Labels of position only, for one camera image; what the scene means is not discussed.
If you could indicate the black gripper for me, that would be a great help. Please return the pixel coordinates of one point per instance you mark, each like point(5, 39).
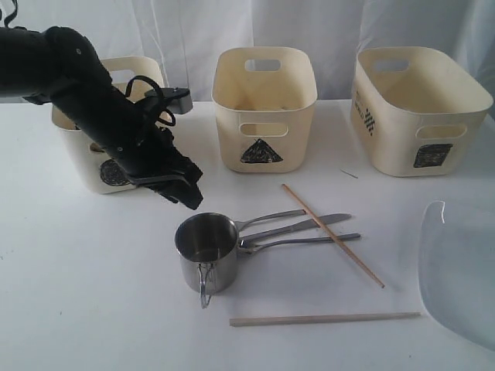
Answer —
point(157, 159)

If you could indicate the steel mug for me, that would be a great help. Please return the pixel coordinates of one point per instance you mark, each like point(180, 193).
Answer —
point(207, 244)

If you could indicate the steel fork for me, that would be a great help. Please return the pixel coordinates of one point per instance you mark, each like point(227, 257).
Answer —
point(241, 225)
point(254, 248)

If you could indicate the wooden chopstick diagonal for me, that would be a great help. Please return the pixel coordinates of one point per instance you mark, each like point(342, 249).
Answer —
point(332, 235)

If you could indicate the wooden chopstick horizontal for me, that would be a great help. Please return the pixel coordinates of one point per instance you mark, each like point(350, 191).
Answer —
point(319, 319)

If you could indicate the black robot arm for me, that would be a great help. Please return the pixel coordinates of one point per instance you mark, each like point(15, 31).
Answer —
point(60, 66)

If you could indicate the cream bin with circle mark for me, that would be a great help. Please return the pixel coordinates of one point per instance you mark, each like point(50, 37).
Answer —
point(98, 172)

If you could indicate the cream bin with triangle mark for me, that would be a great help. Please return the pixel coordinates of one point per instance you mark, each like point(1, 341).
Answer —
point(264, 99)

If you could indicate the steel table knife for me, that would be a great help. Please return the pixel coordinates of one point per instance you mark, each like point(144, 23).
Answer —
point(304, 225)

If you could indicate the cream bin with square mark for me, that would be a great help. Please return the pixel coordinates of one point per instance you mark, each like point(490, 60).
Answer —
point(415, 110)

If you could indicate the white square plate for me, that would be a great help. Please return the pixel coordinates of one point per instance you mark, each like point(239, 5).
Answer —
point(456, 270)

